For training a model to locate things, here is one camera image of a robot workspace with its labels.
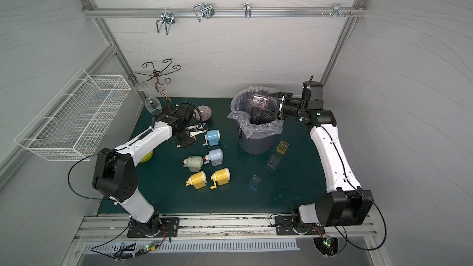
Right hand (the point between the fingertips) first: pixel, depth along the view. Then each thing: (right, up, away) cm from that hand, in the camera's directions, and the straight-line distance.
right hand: (262, 98), depth 69 cm
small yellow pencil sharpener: (-27, -36, +11) cm, 46 cm away
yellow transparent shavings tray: (+14, -24, +29) cm, 40 cm away
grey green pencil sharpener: (-30, -29, +15) cm, 44 cm away
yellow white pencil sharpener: (-17, -34, +11) cm, 40 cm away
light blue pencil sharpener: (-23, -18, +24) cm, 38 cm away
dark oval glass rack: (-49, +12, +19) cm, 54 cm away
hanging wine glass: (-52, -1, +19) cm, 55 cm away
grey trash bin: (0, -23, +27) cm, 35 cm away
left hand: (-35, -17, +21) cm, 44 cm away
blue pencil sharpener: (-20, -26, +17) cm, 37 cm away
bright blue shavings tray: (-1, -39, +18) cm, 43 cm away
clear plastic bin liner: (-2, -3, +21) cm, 21 cm away
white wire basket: (-72, -11, -2) cm, 73 cm away
